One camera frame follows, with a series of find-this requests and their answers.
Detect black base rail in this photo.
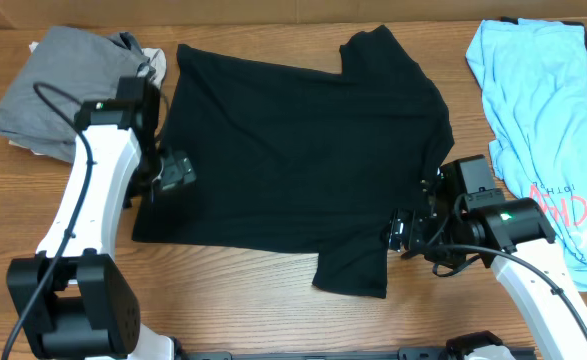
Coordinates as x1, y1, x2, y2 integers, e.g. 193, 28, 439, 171
184, 347, 449, 360

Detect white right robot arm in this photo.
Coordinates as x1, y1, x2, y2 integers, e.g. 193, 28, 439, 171
382, 155, 587, 359

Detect light blue printed t-shirt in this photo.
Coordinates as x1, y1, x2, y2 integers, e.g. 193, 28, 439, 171
466, 18, 587, 292

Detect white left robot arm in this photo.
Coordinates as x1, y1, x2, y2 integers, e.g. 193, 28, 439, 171
1, 76, 196, 360

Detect black t-shirt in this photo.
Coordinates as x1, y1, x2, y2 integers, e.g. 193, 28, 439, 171
132, 26, 454, 298

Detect folded grey shorts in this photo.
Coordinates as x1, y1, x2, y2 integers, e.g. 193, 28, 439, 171
0, 26, 148, 163

